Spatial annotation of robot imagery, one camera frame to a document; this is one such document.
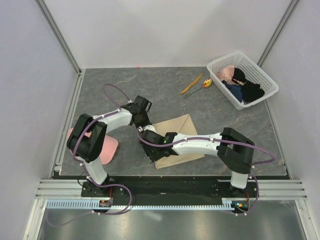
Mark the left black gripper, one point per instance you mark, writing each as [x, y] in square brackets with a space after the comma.
[147, 122]

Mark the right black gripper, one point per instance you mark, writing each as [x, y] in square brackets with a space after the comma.
[151, 157]

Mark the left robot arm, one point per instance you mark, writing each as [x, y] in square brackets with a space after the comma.
[111, 120]

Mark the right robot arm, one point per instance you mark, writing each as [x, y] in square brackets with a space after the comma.
[234, 149]

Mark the pink baseball cap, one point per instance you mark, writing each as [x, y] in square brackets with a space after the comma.
[107, 147]

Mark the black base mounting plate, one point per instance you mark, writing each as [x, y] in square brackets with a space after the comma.
[213, 186]

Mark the yellow plastic knife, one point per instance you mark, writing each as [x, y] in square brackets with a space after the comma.
[192, 84]

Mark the pink cloth in basket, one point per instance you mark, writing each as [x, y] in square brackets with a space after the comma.
[227, 73]

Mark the navy cloth in basket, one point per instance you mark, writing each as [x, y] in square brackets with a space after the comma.
[235, 90]

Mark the black clothes in basket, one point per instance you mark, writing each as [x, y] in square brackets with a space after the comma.
[250, 91]

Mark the white plastic basket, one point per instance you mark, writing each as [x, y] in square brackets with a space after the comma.
[252, 72]

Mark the colourful spoon green handle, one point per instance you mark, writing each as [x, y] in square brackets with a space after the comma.
[207, 83]

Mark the white slotted cable duct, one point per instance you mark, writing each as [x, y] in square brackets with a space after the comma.
[90, 204]

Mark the aluminium front rail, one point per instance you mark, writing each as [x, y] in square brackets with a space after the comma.
[278, 189]

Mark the left aluminium frame post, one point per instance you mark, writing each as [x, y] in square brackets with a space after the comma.
[58, 34]

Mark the aluminium frame post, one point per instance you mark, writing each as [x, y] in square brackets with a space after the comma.
[278, 30]
[58, 34]

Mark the right aluminium frame post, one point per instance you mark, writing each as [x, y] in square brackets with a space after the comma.
[278, 30]

